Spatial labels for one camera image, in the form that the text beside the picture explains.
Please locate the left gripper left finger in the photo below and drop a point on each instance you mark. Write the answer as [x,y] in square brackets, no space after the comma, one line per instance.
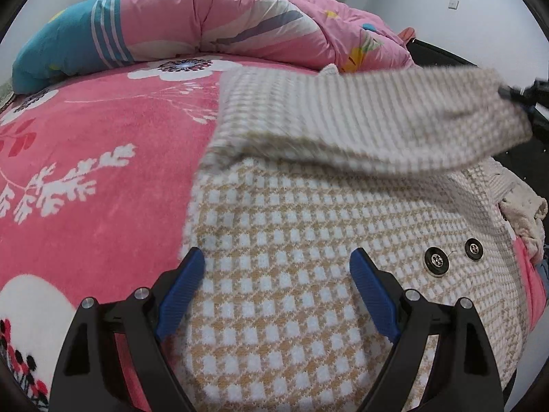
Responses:
[89,375]

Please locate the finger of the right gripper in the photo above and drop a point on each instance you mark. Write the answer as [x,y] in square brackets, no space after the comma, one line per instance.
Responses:
[537,93]

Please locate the beige white houndstooth coat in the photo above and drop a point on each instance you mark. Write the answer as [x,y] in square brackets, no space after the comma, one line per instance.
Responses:
[301,171]

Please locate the cream fluffy garment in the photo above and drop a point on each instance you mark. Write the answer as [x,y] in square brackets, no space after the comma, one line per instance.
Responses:
[525,211]

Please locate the pink floral bed blanket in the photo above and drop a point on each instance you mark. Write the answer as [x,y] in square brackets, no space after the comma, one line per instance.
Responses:
[96,181]

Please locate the pink blue quilt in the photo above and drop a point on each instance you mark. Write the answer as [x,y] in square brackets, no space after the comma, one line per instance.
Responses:
[98,35]

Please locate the white wall socket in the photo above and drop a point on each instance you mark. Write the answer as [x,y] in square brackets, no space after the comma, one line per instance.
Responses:
[453,4]

